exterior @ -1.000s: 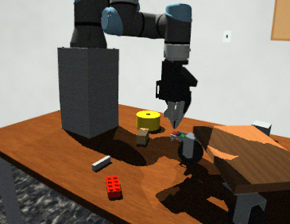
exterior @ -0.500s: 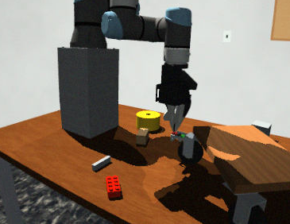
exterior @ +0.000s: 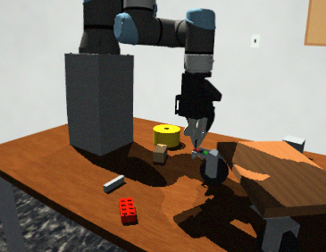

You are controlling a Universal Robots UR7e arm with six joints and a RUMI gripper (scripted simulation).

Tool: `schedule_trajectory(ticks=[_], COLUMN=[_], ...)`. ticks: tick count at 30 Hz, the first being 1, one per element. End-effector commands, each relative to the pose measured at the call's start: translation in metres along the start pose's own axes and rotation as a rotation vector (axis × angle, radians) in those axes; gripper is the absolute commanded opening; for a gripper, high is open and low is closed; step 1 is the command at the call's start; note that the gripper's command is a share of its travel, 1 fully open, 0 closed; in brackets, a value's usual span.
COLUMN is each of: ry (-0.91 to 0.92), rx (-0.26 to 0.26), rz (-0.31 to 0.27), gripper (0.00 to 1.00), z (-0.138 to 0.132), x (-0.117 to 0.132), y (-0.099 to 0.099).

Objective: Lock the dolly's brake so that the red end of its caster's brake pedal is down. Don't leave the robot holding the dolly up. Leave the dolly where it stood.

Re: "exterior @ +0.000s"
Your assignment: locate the yellow ring-shaped disc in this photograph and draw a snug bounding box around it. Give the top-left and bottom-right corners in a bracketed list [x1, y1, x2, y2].
[154, 124, 180, 147]

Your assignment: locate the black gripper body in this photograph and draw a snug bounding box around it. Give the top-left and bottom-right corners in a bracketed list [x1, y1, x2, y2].
[175, 71, 213, 120]

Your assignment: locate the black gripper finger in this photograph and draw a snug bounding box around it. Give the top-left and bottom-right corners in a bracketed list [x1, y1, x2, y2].
[184, 117, 198, 148]
[193, 106, 215, 148]

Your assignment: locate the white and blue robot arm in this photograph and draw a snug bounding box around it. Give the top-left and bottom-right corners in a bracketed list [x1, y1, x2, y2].
[79, 0, 216, 73]

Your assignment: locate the red toy brick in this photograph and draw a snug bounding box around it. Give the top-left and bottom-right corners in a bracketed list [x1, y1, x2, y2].
[119, 197, 136, 223]

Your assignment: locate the tan wooden block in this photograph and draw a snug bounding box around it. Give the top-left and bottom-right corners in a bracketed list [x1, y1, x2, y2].
[153, 144, 168, 163]

